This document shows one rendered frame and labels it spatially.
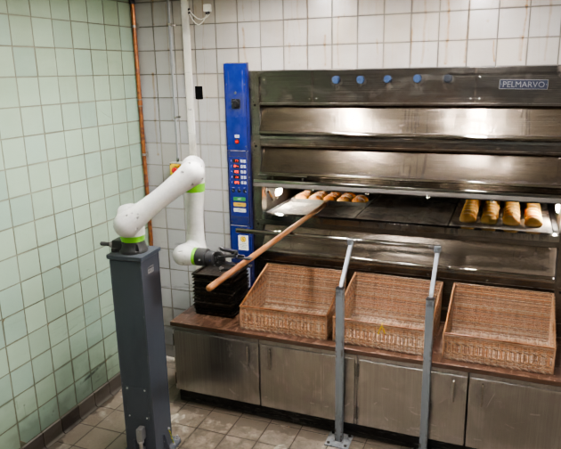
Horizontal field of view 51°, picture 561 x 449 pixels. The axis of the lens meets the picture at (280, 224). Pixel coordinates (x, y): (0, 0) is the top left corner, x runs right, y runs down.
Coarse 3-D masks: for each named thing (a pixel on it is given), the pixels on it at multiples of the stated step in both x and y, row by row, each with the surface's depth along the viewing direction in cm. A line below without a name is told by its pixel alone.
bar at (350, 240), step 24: (336, 240) 336; (360, 240) 331; (336, 288) 319; (432, 288) 306; (336, 312) 322; (432, 312) 302; (336, 336) 326; (432, 336) 306; (336, 360) 329; (336, 384) 333; (336, 408) 337; (336, 432) 341
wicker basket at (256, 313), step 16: (272, 272) 393; (288, 272) 390; (304, 272) 386; (320, 272) 382; (336, 272) 378; (256, 288) 379; (272, 288) 393; (288, 288) 389; (304, 288) 386; (320, 288) 382; (240, 304) 357; (256, 304) 382; (272, 304) 393; (288, 304) 389; (304, 304) 386; (320, 304) 382; (240, 320) 358; (256, 320) 354; (272, 320) 368; (288, 320) 347; (304, 320) 343; (320, 320) 340; (304, 336) 345; (320, 336) 342
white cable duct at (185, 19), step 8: (184, 0) 373; (184, 8) 374; (184, 16) 375; (184, 24) 377; (184, 32) 378; (184, 40) 379; (184, 48) 381; (184, 56) 382; (184, 64) 383; (184, 72) 385; (192, 88) 387; (192, 96) 388; (192, 104) 388; (192, 112) 390; (192, 120) 391; (192, 128) 393; (192, 136) 394; (192, 144) 396; (192, 152) 397
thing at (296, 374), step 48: (192, 336) 369; (240, 336) 355; (288, 336) 348; (528, 336) 342; (192, 384) 378; (240, 384) 364; (288, 384) 352; (384, 384) 329; (432, 384) 318; (480, 384) 308; (528, 384) 299; (384, 432) 341; (432, 432) 325; (480, 432) 315; (528, 432) 305
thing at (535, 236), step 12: (264, 216) 391; (276, 216) 388; (288, 216) 385; (300, 216) 382; (312, 216) 381; (324, 216) 380; (384, 228) 363; (396, 228) 360; (408, 228) 358; (420, 228) 355; (432, 228) 352; (444, 228) 350; (456, 228) 347; (468, 228) 346; (480, 228) 346; (528, 240) 334; (540, 240) 332; (552, 240) 329
